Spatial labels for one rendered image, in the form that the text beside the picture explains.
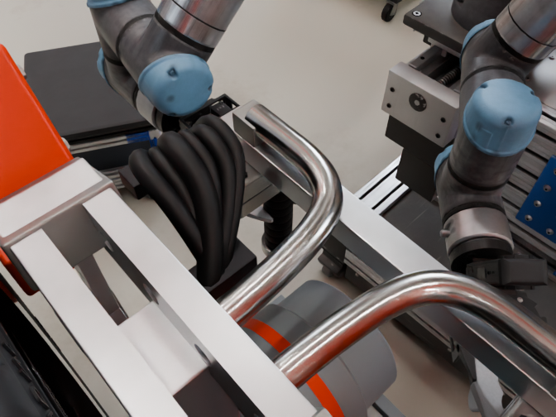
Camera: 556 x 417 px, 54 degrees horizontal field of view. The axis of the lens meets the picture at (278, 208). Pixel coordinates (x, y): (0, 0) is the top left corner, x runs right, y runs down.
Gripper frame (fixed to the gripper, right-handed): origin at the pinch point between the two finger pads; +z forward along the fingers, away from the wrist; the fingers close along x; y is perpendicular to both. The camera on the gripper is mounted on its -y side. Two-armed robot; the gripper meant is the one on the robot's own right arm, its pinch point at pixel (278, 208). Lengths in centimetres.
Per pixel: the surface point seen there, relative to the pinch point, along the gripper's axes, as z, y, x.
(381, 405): 16, -75, 17
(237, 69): -108, -83, 75
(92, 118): -83, -49, 8
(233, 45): -121, -83, 84
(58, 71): -107, -49, 11
